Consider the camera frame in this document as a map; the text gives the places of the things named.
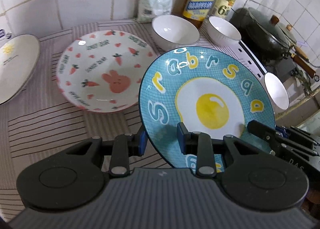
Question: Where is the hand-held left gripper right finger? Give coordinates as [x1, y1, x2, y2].
[177, 122, 253, 178]

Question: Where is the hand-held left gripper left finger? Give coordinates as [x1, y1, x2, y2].
[65, 129, 147, 178]

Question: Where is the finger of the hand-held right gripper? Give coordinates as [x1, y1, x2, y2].
[247, 120, 318, 157]
[276, 126, 320, 148]

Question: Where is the blue fried egg plate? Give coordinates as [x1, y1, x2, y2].
[138, 46, 276, 169]

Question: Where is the white ribbed ceramic bowl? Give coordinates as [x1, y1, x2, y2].
[205, 16, 242, 46]

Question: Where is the white sun print plate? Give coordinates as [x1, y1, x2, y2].
[0, 34, 41, 105]

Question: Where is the grey gas stove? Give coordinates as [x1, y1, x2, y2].
[274, 56, 300, 83]

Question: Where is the striped table cloth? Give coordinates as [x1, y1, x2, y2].
[0, 17, 250, 187]

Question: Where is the glass wok lid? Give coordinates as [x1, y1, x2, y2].
[247, 7, 298, 49]

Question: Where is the dark wok with wooden handle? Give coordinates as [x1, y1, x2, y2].
[229, 7, 317, 78]

